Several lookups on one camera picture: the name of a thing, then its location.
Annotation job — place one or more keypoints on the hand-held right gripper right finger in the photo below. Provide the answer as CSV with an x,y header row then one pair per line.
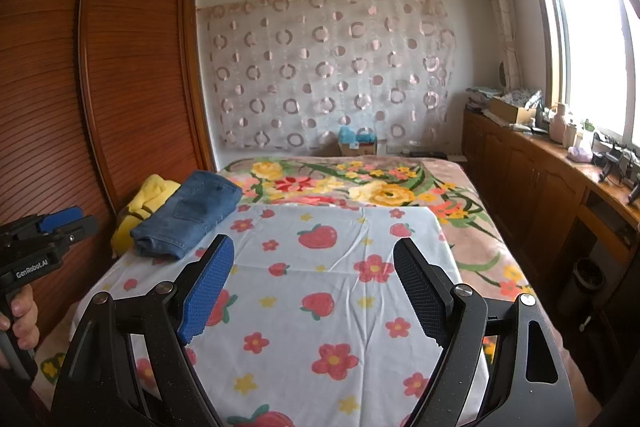
x,y
420,292

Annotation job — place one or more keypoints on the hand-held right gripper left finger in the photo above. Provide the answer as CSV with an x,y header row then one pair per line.
x,y
207,292

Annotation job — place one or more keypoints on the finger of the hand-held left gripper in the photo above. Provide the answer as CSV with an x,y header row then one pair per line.
x,y
77,229
60,219

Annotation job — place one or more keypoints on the blue denim pants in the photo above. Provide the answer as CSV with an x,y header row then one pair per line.
x,y
190,212

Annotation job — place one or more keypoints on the person's left hand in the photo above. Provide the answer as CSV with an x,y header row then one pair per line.
x,y
25,322

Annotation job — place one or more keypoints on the yellow plush toy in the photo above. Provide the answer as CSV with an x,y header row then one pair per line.
x,y
145,194

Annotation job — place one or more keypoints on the white strawberry print sheet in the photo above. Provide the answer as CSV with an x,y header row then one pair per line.
x,y
325,307

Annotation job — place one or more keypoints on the floral blanket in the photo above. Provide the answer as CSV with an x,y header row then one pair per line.
x,y
375,177

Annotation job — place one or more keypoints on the wooden wardrobe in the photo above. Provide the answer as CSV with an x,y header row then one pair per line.
x,y
65,82

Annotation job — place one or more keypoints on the wooden cabinet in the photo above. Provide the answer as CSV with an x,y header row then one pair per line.
x,y
520,177

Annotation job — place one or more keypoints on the cardboard box with blue bag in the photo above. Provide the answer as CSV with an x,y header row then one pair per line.
x,y
356,141

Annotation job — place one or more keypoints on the dark trash bin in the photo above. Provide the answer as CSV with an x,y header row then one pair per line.
x,y
587,279

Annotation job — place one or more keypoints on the open cardboard box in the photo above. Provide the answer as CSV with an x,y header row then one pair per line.
x,y
512,109

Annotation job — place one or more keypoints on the stack of folded cloths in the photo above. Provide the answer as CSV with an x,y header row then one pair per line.
x,y
481,95

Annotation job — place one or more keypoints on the purple pouch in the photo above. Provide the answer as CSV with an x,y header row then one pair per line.
x,y
580,152

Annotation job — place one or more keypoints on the white bottle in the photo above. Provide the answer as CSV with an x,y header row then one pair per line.
x,y
569,136

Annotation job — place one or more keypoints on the bottles on cabinet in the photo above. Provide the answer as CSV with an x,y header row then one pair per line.
x,y
558,124

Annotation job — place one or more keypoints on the patterned cloth bundle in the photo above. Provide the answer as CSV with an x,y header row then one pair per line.
x,y
525,99

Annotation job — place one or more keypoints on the green capped bottle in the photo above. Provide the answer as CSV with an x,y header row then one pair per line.
x,y
586,133

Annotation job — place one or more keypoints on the black tripod stand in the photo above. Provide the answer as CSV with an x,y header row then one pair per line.
x,y
617,164

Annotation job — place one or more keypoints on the window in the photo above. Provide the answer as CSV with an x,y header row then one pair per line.
x,y
585,37

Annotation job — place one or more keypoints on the circle patterned wall curtain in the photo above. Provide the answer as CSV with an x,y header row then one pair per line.
x,y
325,72

